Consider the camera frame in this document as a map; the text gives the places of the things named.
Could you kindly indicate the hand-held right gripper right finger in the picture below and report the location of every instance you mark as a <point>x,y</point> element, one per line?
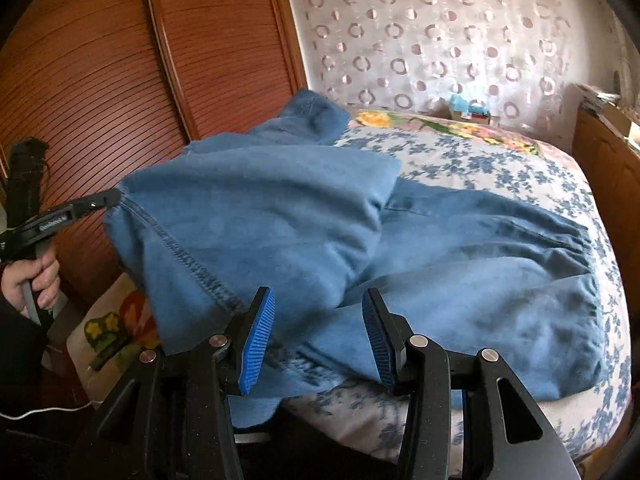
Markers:
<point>377,345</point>

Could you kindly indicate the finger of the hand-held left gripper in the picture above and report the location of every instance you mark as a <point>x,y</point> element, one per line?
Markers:
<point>95,204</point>

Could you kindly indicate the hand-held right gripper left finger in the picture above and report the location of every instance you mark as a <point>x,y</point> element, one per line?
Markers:
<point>257,340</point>

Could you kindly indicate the blue denim pants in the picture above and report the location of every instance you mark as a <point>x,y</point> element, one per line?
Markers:
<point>250,220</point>

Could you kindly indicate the person's left forearm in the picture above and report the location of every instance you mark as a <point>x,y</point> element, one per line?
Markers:
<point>17,350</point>

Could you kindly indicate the person's left hand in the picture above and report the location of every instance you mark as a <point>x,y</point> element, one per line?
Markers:
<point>47,280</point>

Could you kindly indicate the wooden louvered wardrobe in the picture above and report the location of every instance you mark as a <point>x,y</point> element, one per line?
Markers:
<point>125,85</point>

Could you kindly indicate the small cardboard box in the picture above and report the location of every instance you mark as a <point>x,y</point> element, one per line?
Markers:
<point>475,119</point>

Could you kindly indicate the blue plastic bag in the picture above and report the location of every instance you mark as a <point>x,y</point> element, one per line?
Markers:
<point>465,104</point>

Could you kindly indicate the long wooden cabinet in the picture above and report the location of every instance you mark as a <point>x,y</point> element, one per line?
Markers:
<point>610,160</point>

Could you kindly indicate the circle-patterned sheer curtain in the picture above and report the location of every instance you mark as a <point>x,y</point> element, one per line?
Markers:
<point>425,25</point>

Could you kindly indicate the stack of papers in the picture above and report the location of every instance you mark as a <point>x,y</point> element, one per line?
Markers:
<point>595,96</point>

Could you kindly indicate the open cardboard box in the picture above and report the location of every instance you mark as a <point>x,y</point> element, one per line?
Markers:
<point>622,120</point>

